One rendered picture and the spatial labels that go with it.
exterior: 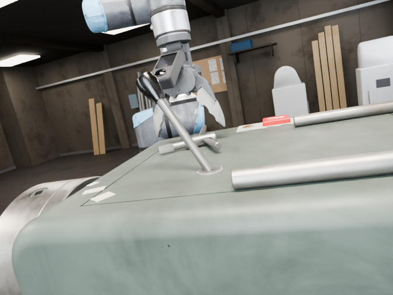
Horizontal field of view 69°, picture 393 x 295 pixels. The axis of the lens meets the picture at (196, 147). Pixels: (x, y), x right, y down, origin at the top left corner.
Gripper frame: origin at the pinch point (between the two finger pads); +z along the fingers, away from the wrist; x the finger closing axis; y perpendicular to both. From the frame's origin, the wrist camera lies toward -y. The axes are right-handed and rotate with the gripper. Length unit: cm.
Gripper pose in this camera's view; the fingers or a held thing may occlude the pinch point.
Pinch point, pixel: (189, 133)
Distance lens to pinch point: 60.9
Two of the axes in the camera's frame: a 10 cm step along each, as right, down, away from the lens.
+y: 2.3, -2.4, 9.4
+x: -9.5, 1.4, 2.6
